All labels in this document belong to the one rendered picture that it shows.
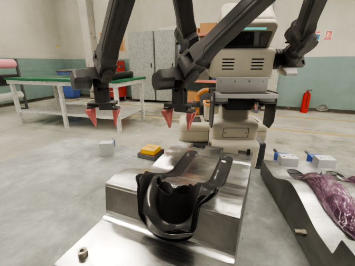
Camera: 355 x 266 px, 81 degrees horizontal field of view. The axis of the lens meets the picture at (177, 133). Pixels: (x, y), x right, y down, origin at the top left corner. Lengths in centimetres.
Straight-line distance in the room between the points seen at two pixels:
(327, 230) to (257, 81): 65
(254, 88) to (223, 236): 71
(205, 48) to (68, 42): 797
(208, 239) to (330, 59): 589
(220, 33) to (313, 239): 52
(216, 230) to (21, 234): 43
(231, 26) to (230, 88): 37
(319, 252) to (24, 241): 58
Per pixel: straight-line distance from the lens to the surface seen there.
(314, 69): 606
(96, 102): 84
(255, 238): 53
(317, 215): 51
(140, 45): 645
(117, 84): 352
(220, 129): 100
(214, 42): 65
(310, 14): 84
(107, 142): 88
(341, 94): 627
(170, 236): 38
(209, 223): 37
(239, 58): 96
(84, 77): 79
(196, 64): 66
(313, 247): 50
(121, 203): 44
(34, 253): 55
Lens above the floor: 116
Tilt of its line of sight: 19 degrees down
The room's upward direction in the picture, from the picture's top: straight up
